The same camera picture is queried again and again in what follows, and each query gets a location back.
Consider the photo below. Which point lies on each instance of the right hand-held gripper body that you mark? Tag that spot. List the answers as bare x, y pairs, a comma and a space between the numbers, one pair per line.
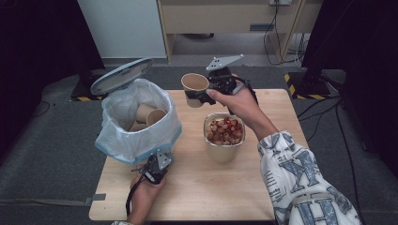
223, 81

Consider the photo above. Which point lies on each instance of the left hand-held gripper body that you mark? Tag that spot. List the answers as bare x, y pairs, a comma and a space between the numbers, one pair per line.
155, 173

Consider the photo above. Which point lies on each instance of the brown paper cup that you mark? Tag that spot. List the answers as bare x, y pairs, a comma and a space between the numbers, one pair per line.
194, 82
143, 112
138, 127
156, 116

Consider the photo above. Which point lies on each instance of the cream food waste container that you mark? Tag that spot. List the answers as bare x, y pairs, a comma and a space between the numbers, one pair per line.
222, 153

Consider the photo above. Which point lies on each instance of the white pedal trash can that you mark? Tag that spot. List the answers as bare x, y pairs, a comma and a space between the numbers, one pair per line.
122, 75

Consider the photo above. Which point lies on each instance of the person's left hand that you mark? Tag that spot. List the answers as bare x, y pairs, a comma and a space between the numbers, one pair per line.
145, 197

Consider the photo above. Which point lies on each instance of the person's right hand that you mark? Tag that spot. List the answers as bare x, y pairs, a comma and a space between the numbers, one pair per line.
241, 104

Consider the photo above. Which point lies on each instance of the white plastic trash bag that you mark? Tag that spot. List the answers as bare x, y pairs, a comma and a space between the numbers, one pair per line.
137, 146

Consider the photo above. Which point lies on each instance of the pile of food scraps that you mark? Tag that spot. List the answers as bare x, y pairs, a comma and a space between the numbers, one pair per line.
224, 131

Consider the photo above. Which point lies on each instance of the light wooden desk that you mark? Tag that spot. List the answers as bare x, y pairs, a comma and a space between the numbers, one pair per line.
187, 15

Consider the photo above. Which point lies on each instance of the black stand with hazard-striped base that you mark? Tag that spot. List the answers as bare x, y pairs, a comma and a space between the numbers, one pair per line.
84, 87
308, 86

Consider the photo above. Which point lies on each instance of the white power strip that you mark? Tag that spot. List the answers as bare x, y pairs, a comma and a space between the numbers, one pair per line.
280, 2

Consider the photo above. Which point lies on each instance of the white cabinet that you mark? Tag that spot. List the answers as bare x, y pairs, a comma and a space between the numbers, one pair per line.
122, 28

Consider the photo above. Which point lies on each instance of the black curtain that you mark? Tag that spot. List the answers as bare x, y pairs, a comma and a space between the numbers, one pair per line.
359, 62
37, 62

